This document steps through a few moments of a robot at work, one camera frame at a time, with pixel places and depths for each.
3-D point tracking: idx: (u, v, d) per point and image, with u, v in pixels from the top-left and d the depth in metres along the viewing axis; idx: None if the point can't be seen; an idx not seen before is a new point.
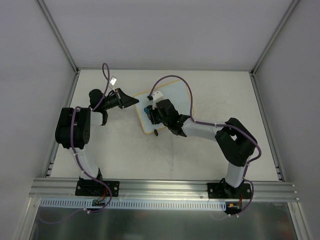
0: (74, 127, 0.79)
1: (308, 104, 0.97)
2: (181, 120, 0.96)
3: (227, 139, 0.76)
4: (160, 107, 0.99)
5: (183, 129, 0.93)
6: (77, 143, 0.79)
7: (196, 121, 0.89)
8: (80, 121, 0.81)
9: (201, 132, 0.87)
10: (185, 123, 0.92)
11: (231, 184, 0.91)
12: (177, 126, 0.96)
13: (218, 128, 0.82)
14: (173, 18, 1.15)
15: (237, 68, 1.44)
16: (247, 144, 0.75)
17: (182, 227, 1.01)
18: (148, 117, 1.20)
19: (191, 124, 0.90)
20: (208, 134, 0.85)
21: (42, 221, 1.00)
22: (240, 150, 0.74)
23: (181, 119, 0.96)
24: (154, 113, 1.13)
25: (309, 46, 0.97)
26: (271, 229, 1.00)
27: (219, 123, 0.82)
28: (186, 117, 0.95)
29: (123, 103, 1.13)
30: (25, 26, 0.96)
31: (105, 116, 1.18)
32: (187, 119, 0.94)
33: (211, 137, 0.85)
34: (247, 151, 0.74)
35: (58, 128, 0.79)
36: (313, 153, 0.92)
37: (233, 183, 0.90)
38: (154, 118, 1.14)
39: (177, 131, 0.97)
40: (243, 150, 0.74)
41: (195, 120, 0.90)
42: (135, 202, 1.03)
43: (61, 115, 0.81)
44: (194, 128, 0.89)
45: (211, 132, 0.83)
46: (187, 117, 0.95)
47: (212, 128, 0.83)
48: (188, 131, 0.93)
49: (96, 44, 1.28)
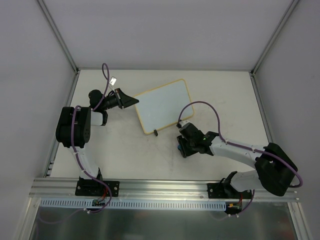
0: (75, 127, 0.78)
1: (308, 104, 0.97)
2: (207, 137, 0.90)
3: (268, 169, 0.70)
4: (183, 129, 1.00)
5: (210, 148, 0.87)
6: (77, 142, 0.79)
7: (228, 142, 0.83)
8: (81, 121, 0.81)
9: (234, 154, 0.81)
10: (215, 143, 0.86)
11: (234, 187, 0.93)
12: (204, 144, 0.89)
13: (257, 154, 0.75)
14: (173, 18, 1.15)
15: (237, 68, 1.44)
16: (286, 173, 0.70)
17: (182, 227, 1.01)
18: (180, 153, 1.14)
19: (222, 145, 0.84)
20: (242, 158, 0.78)
21: (42, 221, 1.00)
22: (280, 179, 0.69)
23: (207, 136, 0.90)
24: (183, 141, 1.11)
25: (309, 46, 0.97)
26: (271, 229, 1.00)
27: (257, 148, 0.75)
28: (214, 135, 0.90)
29: (123, 104, 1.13)
30: (25, 26, 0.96)
31: (105, 116, 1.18)
32: (215, 137, 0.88)
33: (246, 162, 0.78)
34: (286, 181, 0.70)
35: (58, 127, 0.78)
36: (314, 153, 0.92)
37: (238, 187, 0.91)
38: (184, 146, 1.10)
39: (203, 149, 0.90)
40: (283, 179, 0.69)
41: (226, 140, 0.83)
42: (134, 202, 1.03)
43: (62, 115, 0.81)
44: (225, 149, 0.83)
45: (247, 157, 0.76)
46: (214, 135, 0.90)
47: (248, 153, 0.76)
48: (217, 151, 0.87)
49: (96, 43, 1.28)
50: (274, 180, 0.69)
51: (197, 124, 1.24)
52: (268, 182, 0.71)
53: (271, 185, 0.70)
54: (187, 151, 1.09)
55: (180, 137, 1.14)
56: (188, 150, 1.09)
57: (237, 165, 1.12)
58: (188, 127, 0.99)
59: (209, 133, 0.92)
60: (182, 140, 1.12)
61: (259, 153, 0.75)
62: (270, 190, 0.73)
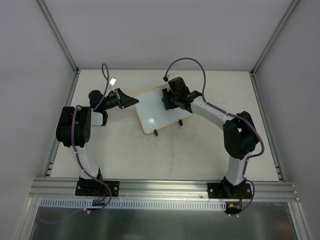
0: (75, 125, 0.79)
1: (308, 104, 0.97)
2: (191, 95, 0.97)
3: (234, 131, 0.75)
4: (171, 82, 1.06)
5: (191, 105, 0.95)
6: (77, 141, 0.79)
7: (207, 103, 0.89)
8: (82, 120, 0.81)
9: (209, 113, 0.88)
10: (196, 101, 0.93)
11: (230, 182, 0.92)
12: (186, 100, 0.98)
13: (228, 117, 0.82)
14: (173, 18, 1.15)
15: (237, 68, 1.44)
16: (249, 140, 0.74)
17: (182, 227, 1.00)
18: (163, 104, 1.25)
19: (201, 104, 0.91)
20: (215, 118, 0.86)
21: (42, 221, 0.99)
22: (241, 143, 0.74)
23: (191, 95, 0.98)
24: (168, 94, 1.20)
25: (308, 45, 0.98)
26: (272, 229, 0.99)
27: (230, 113, 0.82)
28: (198, 94, 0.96)
29: (123, 103, 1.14)
30: (25, 26, 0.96)
31: (105, 116, 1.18)
32: (198, 96, 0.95)
33: (217, 122, 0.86)
34: (247, 147, 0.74)
35: (59, 127, 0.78)
36: (314, 152, 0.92)
37: (232, 180, 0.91)
38: (168, 99, 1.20)
39: (183, 105, 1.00)
40: (244, 144, 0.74)
41: (206, 101, 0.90)
42: (134, 202, 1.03)
43: (62, 115, 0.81)
44: (203, 108, 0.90)
45: (220, 118, 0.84)
46: (198, 95, 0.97)
47: (222, 115, 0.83)
48: (196, 109, 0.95)
49: (96, 44, 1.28)
50: (236, 142, 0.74)
51: (197, 125, 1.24)
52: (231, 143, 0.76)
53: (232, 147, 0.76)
54: (170, 105, 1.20)
55: (165, 90, 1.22)
56: (172, 105, 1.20)
57: None
58: (178, 81, 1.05)
59: (194, 92, 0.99)
60: (166, 93, 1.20)
61: (231, 117, 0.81)
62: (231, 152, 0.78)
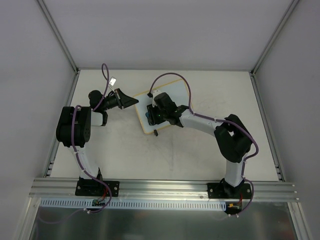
0: (75, 125, 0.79)
1: (308, 104, 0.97)
2: (179, 110, 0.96)
3: (225, 136, 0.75)
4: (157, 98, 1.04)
5: (180, 119, 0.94)
6: (77, 141, 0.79)
7: (195, 114, 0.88)
8: (81, 120, 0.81)
9: (199, 124, 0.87)
10: (184, 114, 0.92)
11: (230, 183, 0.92)
12: (175, 116, 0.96)
13: (217, 123, 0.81)
14: (173, 18, 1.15)
15: (237, 68, 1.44)
16: (244, 141, 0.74)
17: (182, 227, 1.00)
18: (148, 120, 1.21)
19: (189, 116, 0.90)
20: (206, 128, 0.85)
21: (42, 221, 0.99)
22: (236, 147, 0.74)
23: (178, 109, 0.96)
24: (153, 110, 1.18)
25: (308, 46, 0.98)
26: (272, 229, 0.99)
27: (218, 118, 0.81)
28: (185, 108, 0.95)
29: (123, 103, 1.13)
30: (25, 26, 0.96)
31: (105, 116, 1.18)
32: (185, 110, 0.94)
33: (209, 131, 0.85)
34: (244, 149, 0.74)
35: (59, 127, 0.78)
36: (313, 152, 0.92)
37: (232, 182, 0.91)
38: (154, 115, 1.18)
39: (173, 121, 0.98)
40: (239, 147, 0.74)
41: (193, 112, 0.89)
42: (134, 202, 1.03)
43: (62, 115, 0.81)
44: (192, 121, 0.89)
45: (209, 126, 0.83)
46: (185, 108, 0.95)
47: (211, 122, 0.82)
48: (186, 122, 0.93)
49: (96, 43, 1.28)
50: (230, 146, 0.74)
51: None
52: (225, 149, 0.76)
53: (228, 152, 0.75)
54: (156, 120, 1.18)
55: (151, 106, 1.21)
56: (158, 120, 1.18)
57: None
58: (164, 97, 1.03)
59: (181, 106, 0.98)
60: (152, 109, 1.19)
61: (219, 122, 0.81)
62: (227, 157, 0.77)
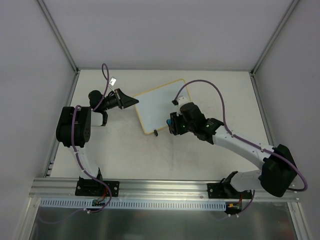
0: (75, 126, 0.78)
1: (308, 104, 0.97)
2: (211, 125, 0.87)
3: (275, 170, 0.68)
4: (185, 110, 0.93)
5: (213, 137, 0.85)
6: (77, 141, 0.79)
7: (234, 135, 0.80)
8: (82, 120, 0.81)
9: (237, 148, 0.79)
10: (219, 134, 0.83)
11: (234, 187, 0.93)
12: (206, 132, 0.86)
13: (265, 154, 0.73)
14: (173, 18, 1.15)
15: (237, 68, 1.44)
16: (289, 173, 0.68)
17: (182, 227, 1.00)
18: (170, 128, 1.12)
19: (227, 137, 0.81)
20: (248, 155, 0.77)
21: (42, 221, 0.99)
22: (284, 182, 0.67)
23: (211, 124, 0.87)
24: (178, 120, 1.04)
25: (309, 45, 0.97)
26: (272, 229, 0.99)
27: (266, 148, 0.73)
28: (219, 123, 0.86)
29: (123, 103, 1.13)
30: (25, 27, 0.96)
31: (105, 116, 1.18)
32: (219, 127, 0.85)
33: (250, 158, 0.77)
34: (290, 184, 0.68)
35: (59, 127, 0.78)
36: (314, 152, 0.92)
37: (238, 187, 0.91)
38: (178, 125, 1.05)
39: (203, 136, 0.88)
40: (286, 183, 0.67)
41: (232, 133, 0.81)
42: (134, 202, 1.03)
43: (62, 114, 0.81)
44: (230, 142, 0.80)
45: (254, 155, 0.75)
46: (219, 123, 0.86)
47: (256, 151, 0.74)
48: (219, 141, 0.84)
49: (96, 43, 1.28)
50: (276, 179, 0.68)
51: None
52: (269, 181, 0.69)
53: (272, 185, 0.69)
54: (179, 130, 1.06)
55: (174, 114, 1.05)
56: (181, 130, 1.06)
57: (236, 165, 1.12)
58: (192, 109, 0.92)
59: (212, 120, 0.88)
60: (176, 118, 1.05)
61: (267, 153, 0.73)
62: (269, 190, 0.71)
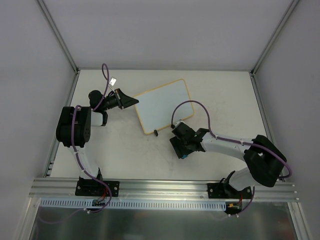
0: (75, 126, 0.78)
1: (308, 104, 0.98)
2: (199, 134, 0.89)
3: (257, 160, 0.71)
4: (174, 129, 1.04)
5: (202, 144, 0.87)
6: (77, 141, 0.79)
7: (218, 137, 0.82)
8: (82, 120, 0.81)
9: (224, 148, 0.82)
10: (205, 139, 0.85)
11: (232, 184, 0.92)
12: (195, 141, 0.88)
13: (245, 146, 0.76)
14: (173, 18, 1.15)
15: (237, 68, 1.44)
16: (275, 161, 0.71)
17: (182, 227, 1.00)
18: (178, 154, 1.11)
19: (212, 140, 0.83)
20: (233, 151, 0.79)
21: (42, 221, 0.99)
22: (269, 170, 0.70)
23: (198, 133, 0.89)
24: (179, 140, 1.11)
25: (309, 46, 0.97)
26: (272, 229, 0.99)
27: (246, 141, 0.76)
28: (205, 130, 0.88)
29: (123, 103, 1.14)
30: (24, 26, 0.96)
31: (105, 117, 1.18)
32: (205, 133, 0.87)
33: (236, 154, 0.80)
34: (277, 170, 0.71)
35: (59, 127, 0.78)
36: (314, 153, 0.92)
37: (236, 186, 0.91)
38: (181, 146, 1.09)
39: (194, 146, 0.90)
40: (272, 170, 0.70)
41: (216, 135, 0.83)
42: (134, 202, 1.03)
43: (62, 115, 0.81)
44: (216, 145, 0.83)
45: (237, 150, 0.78)
46: (205, 130, 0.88)
47: (238, 146, 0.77)
48: (208, 147, 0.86)
49: (96, 43, 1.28)
50: (264, 170, 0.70)
51: (197, 125, 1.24)
52: (259, 174, 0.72)
53: (262, 177, 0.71)
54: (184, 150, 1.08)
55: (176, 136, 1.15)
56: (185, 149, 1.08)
57: (236, 165, 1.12)
58: (180, 125, 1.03)
59: (199, 129, 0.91)
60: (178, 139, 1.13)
61: (247, 145, 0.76)
62: (261, 182, 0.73)
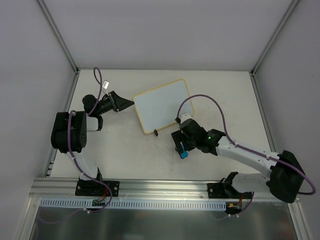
0: (71, 132, 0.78)
1: (308, 104, 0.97)
2: (213, 136, 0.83)
3: (283, 179, 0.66)
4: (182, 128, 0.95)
5: (216, 149, 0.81)
6: (74, 147, 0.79)
7: (238, 145, 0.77)
8: (77, 125, 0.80)
9: (243, 158, 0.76)
10: (222, 145, 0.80)
11: (236, 187, 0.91)
12: (208, 143, 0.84)
13: (271, 162, 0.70)
14: (173, 18, 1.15)
15: (238, 68, 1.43)
16: (297, 178, 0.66)
17: (182, 226, 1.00)
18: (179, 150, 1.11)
19: (230, 147, 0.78)
20: (253, 164, 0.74)
21: (42, 221, 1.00)
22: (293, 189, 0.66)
23: (212, 136, 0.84)
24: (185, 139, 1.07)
25: (309, 46, 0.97)
26: (271, 229, 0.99)
27: (272, 156, 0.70)
28: (220, 134, 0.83)
29: (118, 106, 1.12)
30: (24, 26, 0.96)
31: (100, 122, 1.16)
32: (221, 137, 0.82)
33: (255, 166, 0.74)
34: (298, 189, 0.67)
35: (54, 133, 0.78)
36: (314, 152, 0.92)
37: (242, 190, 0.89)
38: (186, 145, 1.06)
39: (206, 148, 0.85)
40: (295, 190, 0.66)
41: (236, 143, 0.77)
42: (134, 202, 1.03)
43: (57, 120, 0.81)
44: (234, 153, 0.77)
45: (260, 164, 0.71)
46: (220, 134, 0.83)
47: (262, 160, 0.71)
48: (223, 153, 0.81)
49: (96, 43, 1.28)
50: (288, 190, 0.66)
51: None
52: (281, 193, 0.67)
53: (283, 195, 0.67)
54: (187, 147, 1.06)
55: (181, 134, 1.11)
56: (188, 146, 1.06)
57: (236, 165, 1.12)
58: (190, 125, 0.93)
59: (213, 131, 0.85)
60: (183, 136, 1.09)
61: (273, 161, 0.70)
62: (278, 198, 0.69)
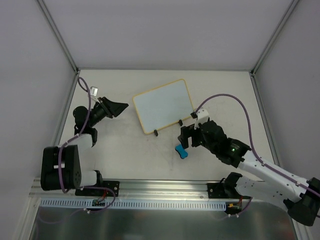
0: (62, 173, 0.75)
1: (308, 104, 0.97)
2: (237, 149, 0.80)
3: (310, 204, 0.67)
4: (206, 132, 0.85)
5: (240, 163, 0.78)
6: (67, 186, 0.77)
7: (266, 165, 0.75)
8: (68, 164, 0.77)
9: (269, 178, 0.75)
10: (248, 161, 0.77)
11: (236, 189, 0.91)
12: (231, 155, 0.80)
13: (300, 189, 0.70)
14: (173, 18, 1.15)
15: (238, 68, 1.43)
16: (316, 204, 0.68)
17: (181, 226, 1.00)
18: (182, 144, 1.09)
19: (257, 166, 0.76)
20: (280, 187, 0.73)
21: (42, 221, 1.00)
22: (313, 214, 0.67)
23: (236, 149, 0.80)
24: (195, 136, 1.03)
25: (309, 45, 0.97)
26: (271, 229, 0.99)
27: (302, 183, 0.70)
28: (246, 148, 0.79)
29: (113, 112, 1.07)
30: (24, 26, 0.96)
31: (94, 135, 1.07)
32: (246, 152, 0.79)
33: (281, 190, 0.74)
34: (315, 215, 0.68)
35: (44, 175, 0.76)
36: (314, 152, 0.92)
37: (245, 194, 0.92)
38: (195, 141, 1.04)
39: (227, 159, 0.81)
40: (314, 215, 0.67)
41: (264, 162, 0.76)
42: (134, 202, 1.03)
43: (45, 159, 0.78)
44: (261, 172, 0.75)
45: (289, 189, 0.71)
46: (246, 148, 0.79)
47: (291, 185, 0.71)
48: (246, 168, 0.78)
49: (96, 43, 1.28)
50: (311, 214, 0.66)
51: None
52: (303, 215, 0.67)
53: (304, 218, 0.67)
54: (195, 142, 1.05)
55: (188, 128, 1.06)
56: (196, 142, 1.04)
57: None
58: (217, 131, 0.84)
59: (238, 143, 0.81)
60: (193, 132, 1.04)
61: (303, 188, 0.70)
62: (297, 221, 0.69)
